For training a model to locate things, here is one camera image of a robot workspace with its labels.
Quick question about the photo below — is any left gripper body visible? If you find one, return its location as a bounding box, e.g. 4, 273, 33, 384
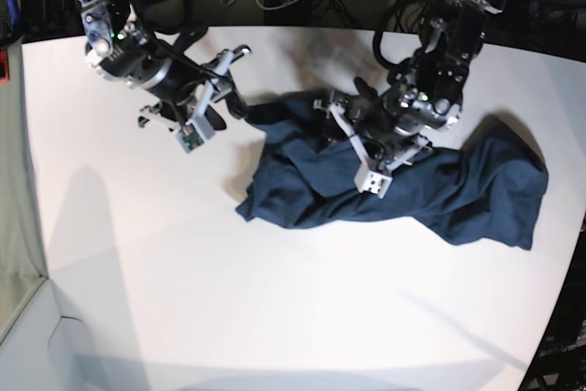
313, 77, 433, 176

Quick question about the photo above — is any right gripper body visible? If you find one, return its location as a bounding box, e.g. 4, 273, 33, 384
136, 45, 253, 136

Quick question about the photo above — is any dark blue t-shirt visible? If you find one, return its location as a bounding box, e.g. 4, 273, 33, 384
237, 94, 548, 250

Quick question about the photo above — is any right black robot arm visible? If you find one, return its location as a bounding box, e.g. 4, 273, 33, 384
77, 0, 251, 140

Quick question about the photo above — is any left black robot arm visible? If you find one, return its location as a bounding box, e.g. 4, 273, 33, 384
314, 0, 506, 176

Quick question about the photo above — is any red black clamp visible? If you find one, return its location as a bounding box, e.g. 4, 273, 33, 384
0, 49, 10, 83

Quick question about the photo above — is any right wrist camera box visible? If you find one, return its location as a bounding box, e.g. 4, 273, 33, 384
174, 119, 215, 153

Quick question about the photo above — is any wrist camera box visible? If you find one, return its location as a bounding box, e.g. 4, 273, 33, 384
354, 163, 393, 199
174, 119, 215, 153

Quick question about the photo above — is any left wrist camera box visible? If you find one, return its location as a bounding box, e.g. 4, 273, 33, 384
354, 163, 393, 199

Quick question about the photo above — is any blue handled tool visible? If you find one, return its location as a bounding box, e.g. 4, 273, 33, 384
5, 0, 21, 28

